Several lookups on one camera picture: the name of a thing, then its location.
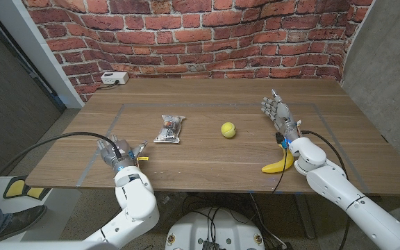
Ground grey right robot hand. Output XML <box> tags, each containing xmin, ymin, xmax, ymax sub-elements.
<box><xmin>260</xmin><ymin>89</ymin><xmax>301</xmax><ymax>143</ymax></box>

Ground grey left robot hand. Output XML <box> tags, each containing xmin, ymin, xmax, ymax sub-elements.
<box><xmin>97</xmin><ymin>135</ymin><xmax>149</xmax><ymax>173</ymax></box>

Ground yellow toy banana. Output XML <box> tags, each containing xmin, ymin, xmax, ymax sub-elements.
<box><xmin>261</xmin><ymin>144</ymin><xmax>295</xmax><ymax>174</ymax></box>

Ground yellow tennis ball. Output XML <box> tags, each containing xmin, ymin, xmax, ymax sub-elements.
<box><xmin>220</xmin><ymin>122</ymin><xmax>237</xmax><ymax>139</ymax></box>

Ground silver snack packet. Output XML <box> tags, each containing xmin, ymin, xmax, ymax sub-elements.
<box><xmin>153</xmin><ymin>115</ymin><xmax>187</xmax><ymax>144</ymax></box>

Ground white power box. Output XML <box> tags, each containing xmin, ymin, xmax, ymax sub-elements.
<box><xmin>100</xmin><ymin>72</ymin><xmax>130</xmax><ymax>85</ymax></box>

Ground grey table leg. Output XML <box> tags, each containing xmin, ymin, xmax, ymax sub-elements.
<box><xmin>293</xmin><ymin>194</ymin><xmax>316</xmax><ymax>240</ymax></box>

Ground printed red brick backdrop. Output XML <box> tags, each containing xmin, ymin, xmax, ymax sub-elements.
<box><xmin>21</xmin><ymin>0</ymin><xmax>374</xmax><ymax>103</ymax></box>

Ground dark leather shoe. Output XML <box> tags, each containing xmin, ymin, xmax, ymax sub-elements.
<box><xmin>0</xmin><ymin>204</ymin><xmax>48</xmax><ymax>242</ymax></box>

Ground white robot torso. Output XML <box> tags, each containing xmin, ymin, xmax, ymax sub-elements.
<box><xmin>165</xmin><ymin>207</ymin><xmax>266</xmax><ymax>250</ymax></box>

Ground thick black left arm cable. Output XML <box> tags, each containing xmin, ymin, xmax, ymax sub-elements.
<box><xmin>0</xmin><ymin>131</ymin><xmax>123</xmax><ymax>199</ymax></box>

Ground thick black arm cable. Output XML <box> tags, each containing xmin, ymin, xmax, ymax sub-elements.
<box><xmin>0</xmin><ymin>131</ymin><xmax>123</xmax><ymax>199</ymax></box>
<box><xmin>301</xmin><ymin>130</ymin><xmax>352</xmax><ymax>250</ymax></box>

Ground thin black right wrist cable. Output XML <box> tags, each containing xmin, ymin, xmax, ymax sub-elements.
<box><xmin>272</xmin><ymin>133</ymin><xmax>288</xmax><ymax>194</ymax></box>

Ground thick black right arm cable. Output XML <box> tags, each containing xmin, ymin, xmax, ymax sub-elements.
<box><xmin>301</xmin><ymin>130</ymin><xmax>352</xmax><ymax>250</ymax></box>

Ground black power box cable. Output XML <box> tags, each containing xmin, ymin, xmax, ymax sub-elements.
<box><xmin>97</xmin><ymin>80</ymin><xmax>119</xmax><ymax>90</ymax></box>

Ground white door frame post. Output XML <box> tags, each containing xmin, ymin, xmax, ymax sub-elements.
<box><xmin>0</xmin><ymin>0</ymin><xmax>85</xmax><ymax>108</ymax></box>

